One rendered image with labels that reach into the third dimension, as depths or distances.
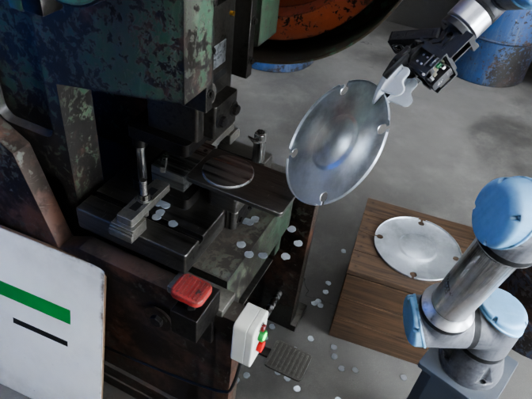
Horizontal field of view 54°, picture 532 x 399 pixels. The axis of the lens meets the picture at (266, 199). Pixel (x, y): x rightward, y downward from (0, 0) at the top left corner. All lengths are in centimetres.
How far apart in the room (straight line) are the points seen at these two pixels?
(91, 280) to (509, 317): 96
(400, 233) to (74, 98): 114
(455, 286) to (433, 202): 155
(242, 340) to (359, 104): 56
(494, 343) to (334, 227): 118
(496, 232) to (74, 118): 87
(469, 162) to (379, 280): 144
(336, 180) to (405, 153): 183
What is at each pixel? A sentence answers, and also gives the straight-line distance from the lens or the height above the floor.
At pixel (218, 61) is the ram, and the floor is 105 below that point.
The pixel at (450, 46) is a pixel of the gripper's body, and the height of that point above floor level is 116.
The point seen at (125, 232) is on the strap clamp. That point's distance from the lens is 118.
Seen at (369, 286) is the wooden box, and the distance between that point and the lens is 170.
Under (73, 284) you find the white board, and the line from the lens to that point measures 140.
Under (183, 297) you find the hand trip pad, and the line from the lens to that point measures 101.
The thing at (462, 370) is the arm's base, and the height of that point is 49.
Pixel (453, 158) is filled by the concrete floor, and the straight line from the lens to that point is 297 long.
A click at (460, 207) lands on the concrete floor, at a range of 264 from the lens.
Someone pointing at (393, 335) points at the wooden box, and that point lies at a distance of 186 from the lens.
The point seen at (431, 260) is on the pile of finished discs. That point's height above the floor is 35.
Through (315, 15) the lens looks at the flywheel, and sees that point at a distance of 137.
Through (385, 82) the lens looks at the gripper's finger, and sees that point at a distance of 108.
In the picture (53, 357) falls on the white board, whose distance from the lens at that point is 163.
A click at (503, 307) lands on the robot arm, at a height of 68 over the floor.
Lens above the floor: 155
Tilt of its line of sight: 41 degrees down
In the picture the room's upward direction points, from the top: 7 degrees clockwise
